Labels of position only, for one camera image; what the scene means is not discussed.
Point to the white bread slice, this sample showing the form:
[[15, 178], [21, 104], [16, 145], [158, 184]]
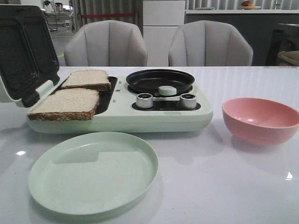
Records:
[[90, 79], [67, 104]]

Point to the pink plastic bowl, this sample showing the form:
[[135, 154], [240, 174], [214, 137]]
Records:
[[260, 121]]

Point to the breakfast maker hinged lid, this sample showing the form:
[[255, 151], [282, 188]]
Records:
[[28, 61]]

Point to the mint green breakfast maker base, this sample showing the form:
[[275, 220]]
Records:
[[117, 114]]

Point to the left silver control knob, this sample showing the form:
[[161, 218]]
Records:
[[144, 101]]

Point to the silver control knob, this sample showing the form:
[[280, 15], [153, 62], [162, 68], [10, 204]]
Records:
[[144, 101], [187, 101]]

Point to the black round frying pan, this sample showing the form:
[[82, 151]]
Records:
[[149, 81]]

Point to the right silver control knob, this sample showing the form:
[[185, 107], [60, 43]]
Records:
[[187, 101]]

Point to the mint green round plate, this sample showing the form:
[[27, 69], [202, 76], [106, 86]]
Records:
[[96, 173]]

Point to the left grey upholstered chair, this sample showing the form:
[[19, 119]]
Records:
[[107, 43]]

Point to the grey upholstered chair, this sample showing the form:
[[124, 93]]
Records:
[[107, 43], [209, 43]]

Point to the right grey upholstered chair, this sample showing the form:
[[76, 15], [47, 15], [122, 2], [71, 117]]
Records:
[[209, 43]]

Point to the white cabinet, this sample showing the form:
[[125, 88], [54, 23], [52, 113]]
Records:
[[161, 18]]

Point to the red barrier tape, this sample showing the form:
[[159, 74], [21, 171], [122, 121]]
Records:
[[91, 16]]

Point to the grey counter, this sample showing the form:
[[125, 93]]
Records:
[[255, 25]]

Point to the fruit plate on counter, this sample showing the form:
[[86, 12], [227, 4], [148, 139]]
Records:
[[247, 5]]

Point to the beige cushion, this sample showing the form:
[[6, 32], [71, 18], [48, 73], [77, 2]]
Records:
[[290, 57]]

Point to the dark appliance at right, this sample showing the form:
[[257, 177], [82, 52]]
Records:
[[285, 37]]

